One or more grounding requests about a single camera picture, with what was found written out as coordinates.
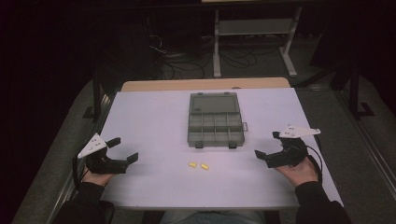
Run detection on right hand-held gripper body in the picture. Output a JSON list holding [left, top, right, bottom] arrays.
[[265, 124, 321, 169]]

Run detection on person's left hand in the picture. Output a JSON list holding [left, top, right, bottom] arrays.
[[81, 166, 117, 188]]

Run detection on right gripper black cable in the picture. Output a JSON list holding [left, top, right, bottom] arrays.
[[304, 144, 324, 185]]

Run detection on black cables on floor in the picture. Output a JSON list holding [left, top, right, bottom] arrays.
[[148, 33, 260, 80]]

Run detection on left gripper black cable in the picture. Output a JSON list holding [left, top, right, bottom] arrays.
[[71, 154, 91, 191]]

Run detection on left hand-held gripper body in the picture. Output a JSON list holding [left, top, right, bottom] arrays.
[[78, 133, 129, 175]]

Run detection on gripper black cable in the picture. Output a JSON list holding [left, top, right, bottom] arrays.
[[304, 144, 324, 185], [71, 154, 91, 191]]

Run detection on person's right hand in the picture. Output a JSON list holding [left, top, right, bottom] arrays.
[[275, 156, 320, 189]]

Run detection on grey plastic organizer box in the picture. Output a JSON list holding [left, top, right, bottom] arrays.
[[187, 91, 249, 150]]

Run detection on white metal desk frame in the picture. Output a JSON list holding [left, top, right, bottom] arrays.
[[212, 5, 304, 78]]

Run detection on black metal stand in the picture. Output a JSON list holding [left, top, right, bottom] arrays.
[[81, 66, 109, 119], [347, 60, 375, 119]]

